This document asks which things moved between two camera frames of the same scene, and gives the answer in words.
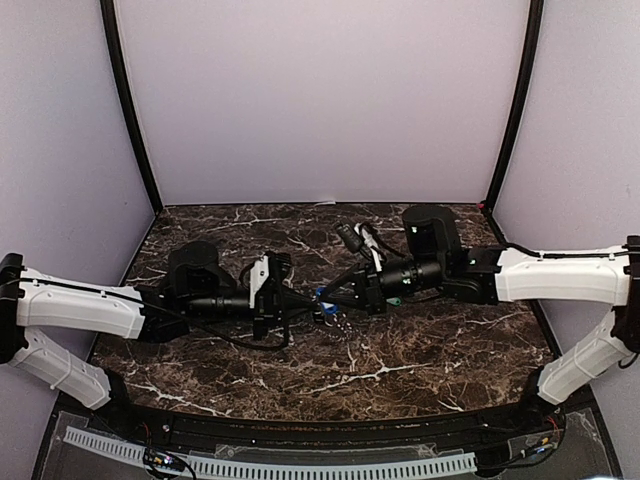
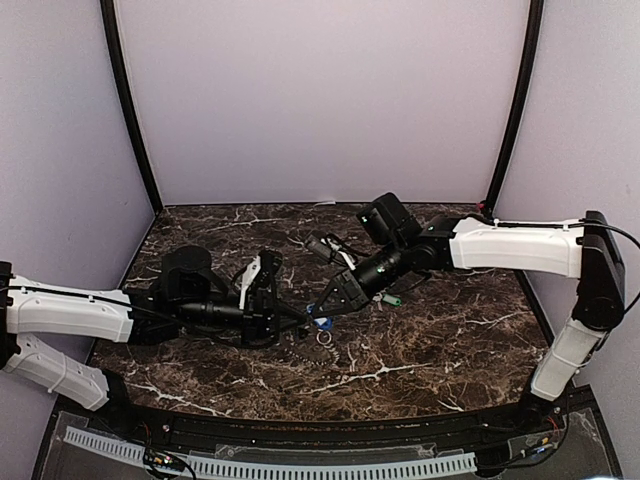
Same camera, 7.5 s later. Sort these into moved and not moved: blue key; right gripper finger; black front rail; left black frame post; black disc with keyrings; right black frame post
Moved: right gripper finger; blue key; black disc with keyrings
Not moved: right black frame post; black front rail; left black frame post
